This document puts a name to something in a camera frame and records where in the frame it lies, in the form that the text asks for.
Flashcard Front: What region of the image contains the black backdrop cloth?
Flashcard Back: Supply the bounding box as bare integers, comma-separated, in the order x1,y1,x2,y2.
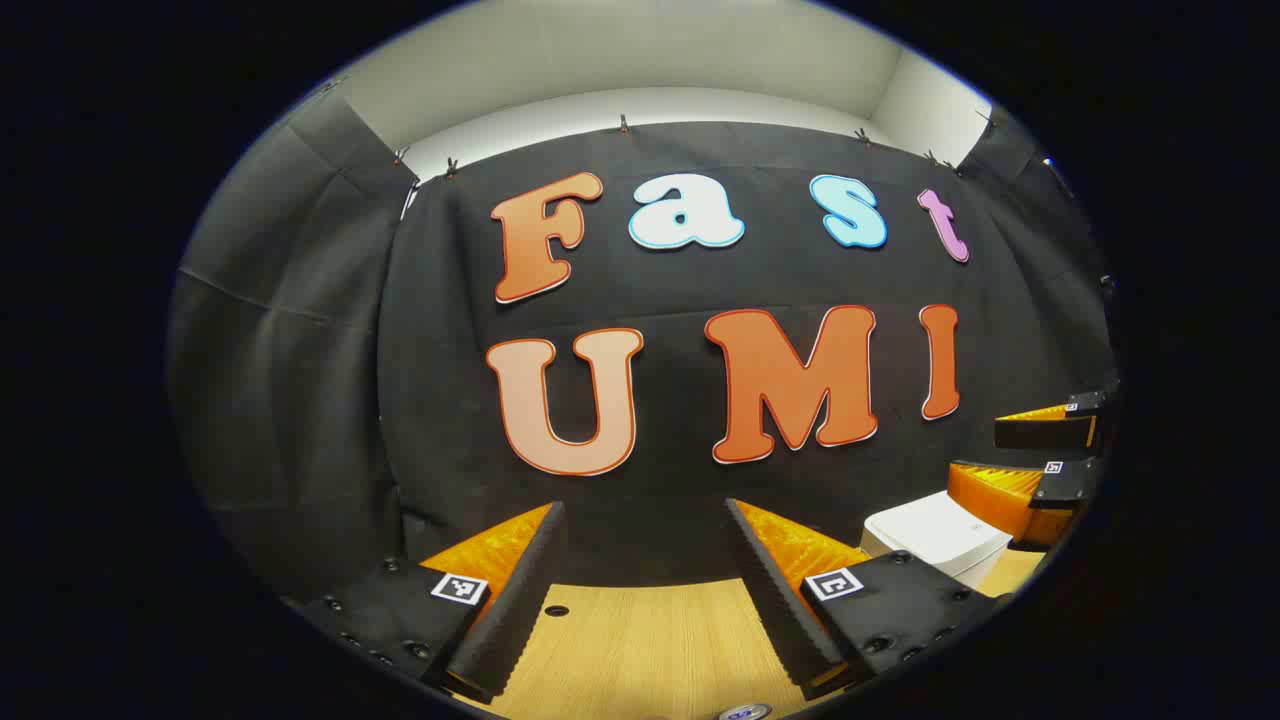
168,88,1119,601

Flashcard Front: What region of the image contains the wooden desktop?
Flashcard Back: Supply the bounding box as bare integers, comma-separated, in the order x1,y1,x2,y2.
455,548,1046,720

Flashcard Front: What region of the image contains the white desktop garbage bin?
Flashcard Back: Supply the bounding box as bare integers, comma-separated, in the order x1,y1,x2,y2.
860,490,1014,591

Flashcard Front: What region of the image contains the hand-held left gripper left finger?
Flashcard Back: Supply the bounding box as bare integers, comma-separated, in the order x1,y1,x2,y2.
285,500,569,706

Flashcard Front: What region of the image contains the row of small backdrop clips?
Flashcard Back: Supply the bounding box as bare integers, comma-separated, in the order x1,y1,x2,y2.
393,112,999,179

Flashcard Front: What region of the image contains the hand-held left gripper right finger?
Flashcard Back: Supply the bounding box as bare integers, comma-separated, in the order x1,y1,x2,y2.
724,497,1016,703

